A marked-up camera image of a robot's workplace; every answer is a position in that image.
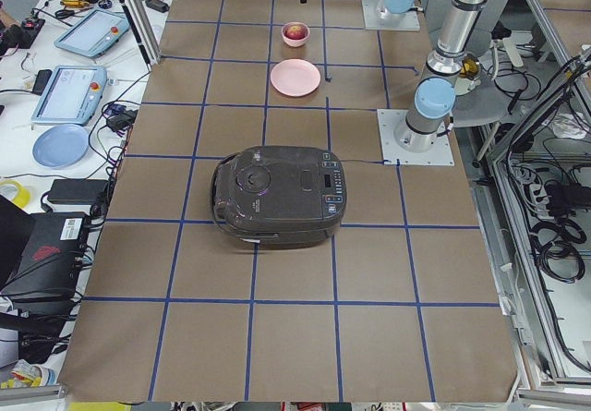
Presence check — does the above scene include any aluminium frame post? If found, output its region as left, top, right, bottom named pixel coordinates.
left=119, top=0, right=161, bottom=66

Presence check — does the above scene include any red apple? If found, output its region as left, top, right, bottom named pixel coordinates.
left=284, top=24, right=308, bottom=41

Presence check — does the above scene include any lower blue teach pendant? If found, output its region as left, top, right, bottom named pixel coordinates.
left=30, top=65, right=107, bottom=126

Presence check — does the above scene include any pink plate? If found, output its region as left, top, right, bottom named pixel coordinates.
left=270, top=59, right=321, bottom=97

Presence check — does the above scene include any blue plate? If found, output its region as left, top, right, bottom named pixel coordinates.
left=32, top=124, right=89, bottom=168

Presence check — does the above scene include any pink bowl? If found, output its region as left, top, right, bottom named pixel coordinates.
left=281, top=21, right=310, bottom=47

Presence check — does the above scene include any glass pot lid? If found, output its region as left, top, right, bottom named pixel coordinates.
left=454, top=54, right=481, bottom=96

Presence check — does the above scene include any blue teach pendant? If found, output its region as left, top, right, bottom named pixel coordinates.
left=54, top=9, right=130, bottom=58
left=30, top=65, right=107, bottom=126

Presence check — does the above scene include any upper blue teach pendant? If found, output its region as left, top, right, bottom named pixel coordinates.
left=54, top=9, right=130, bottom=58

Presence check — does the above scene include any yellow tape roll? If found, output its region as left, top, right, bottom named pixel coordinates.
left=0, top=179, right=31, bottom=209

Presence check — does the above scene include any black power adapter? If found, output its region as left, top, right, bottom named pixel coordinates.
left=47, top=179, right=107, bottom=205

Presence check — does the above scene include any black computer box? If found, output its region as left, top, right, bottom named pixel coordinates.
left=1, top=212, right=90, bottom=302

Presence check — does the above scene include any dark brown rice cooker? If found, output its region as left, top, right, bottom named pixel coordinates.
left=210, top=146, right=347, bottom=246

